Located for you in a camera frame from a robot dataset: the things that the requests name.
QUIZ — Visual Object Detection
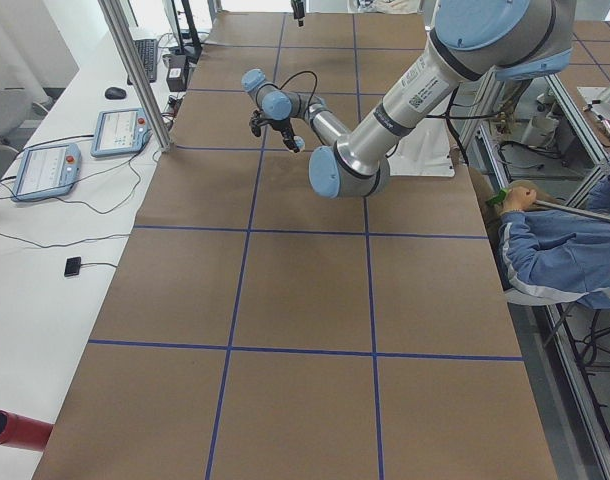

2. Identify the red bottle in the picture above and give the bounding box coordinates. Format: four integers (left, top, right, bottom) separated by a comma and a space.
0, 410, 53, 452

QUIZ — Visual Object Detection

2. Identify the black computer mouse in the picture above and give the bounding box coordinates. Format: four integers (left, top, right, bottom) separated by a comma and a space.
104, 87, 127, 100

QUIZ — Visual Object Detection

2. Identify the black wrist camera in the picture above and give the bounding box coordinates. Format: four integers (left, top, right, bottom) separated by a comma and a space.
248, 110, 269, 138

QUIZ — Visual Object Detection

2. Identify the far blue teach pendant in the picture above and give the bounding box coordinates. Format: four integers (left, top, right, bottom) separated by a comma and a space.
90, 108, 151, 158

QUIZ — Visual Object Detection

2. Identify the blue teach pendant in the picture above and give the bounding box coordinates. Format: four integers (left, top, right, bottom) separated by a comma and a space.
90, 108, 151, 158
11, 143, 81, 202

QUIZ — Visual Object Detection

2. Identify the black keyboard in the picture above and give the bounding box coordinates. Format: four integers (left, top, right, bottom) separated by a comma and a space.
133, 38, 158, 83

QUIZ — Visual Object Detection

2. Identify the black box with label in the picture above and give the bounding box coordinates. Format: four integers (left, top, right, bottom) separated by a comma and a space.
166, 55, 189, 92

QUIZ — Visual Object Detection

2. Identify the aluminium frame post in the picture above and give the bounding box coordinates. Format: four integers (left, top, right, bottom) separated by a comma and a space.
98, 0, 172, 152

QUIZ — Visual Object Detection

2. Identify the small black square device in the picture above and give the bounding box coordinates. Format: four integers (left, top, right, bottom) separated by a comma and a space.
64, 256, 82, 278

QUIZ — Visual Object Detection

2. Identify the white camera pole with base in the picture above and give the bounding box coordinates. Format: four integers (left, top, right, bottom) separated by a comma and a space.
388, 119, 455, 178

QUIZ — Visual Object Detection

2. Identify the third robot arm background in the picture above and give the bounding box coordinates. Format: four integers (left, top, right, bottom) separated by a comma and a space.
577, 86, 610, 120

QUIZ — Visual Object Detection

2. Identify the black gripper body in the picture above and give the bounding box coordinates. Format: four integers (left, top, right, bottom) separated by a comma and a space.
290, 0, 305, 21
268, 118, 292, 137

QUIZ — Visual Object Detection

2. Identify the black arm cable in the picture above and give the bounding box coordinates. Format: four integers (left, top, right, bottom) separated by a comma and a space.
274, 70, 320, 101

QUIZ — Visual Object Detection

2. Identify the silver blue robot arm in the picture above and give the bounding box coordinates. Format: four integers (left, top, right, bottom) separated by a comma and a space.
241, 1, 576, 198

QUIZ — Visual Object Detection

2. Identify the person in blue sweater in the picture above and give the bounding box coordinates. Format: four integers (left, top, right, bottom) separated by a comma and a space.
468, 167, 610, 309

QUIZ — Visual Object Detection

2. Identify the near blue teach pendant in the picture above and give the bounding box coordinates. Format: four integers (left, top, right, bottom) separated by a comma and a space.
11, 143, 81, 202

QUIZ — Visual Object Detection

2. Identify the blue white call bell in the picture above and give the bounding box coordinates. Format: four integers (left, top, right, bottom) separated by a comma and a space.
293, 136, 305, 153

